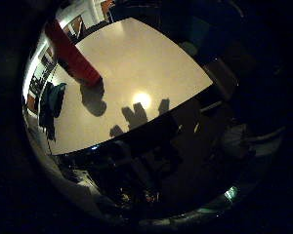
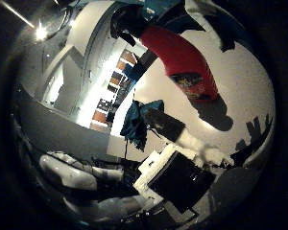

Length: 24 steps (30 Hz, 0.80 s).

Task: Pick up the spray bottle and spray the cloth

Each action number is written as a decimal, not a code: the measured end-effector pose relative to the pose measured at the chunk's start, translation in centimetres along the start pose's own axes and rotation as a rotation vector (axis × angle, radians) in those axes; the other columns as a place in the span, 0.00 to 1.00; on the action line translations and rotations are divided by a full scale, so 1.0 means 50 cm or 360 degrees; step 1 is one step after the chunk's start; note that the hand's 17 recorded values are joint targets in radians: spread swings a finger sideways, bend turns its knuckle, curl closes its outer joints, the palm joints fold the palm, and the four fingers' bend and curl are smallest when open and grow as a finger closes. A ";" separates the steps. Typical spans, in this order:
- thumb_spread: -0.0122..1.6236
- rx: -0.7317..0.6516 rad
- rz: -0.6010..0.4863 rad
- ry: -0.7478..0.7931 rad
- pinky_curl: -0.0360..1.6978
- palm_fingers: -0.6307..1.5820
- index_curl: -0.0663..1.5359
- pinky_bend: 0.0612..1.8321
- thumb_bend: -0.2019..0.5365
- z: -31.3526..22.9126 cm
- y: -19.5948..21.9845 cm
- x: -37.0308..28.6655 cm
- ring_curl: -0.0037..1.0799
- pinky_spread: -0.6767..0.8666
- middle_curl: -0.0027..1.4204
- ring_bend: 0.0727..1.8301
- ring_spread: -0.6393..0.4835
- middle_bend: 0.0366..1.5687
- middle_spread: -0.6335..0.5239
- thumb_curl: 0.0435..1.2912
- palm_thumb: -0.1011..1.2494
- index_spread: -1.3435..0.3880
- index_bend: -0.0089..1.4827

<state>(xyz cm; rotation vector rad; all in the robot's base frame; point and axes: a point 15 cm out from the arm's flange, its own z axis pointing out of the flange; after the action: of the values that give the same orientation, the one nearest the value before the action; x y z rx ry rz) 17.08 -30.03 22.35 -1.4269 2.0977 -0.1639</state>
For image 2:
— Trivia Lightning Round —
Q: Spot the bright ceiling lamp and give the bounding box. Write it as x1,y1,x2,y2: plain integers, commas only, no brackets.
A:
32,20,51,43

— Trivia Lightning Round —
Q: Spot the teal cloth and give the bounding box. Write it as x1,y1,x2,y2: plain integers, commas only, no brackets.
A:
119,99,166,152

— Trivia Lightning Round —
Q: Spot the teal box with white print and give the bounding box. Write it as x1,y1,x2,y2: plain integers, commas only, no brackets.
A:
140,0,180,22

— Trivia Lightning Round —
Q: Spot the shelf with orange boxes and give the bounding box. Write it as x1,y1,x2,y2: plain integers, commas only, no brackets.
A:
89,48,142,132

